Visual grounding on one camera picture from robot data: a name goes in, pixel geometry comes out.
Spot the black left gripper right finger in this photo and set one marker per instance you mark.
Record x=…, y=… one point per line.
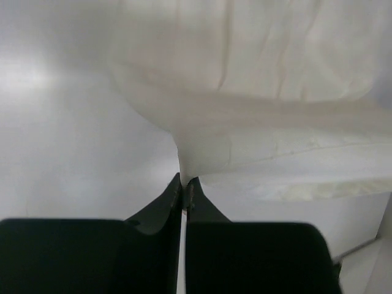
x=222, y=256

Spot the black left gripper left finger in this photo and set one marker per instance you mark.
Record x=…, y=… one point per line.
x=139, y=254

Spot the white pleated skirt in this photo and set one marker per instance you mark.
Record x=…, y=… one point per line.
x=282, y=100

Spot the aluminium table edge rail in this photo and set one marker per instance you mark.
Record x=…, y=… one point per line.
x=338, y=259

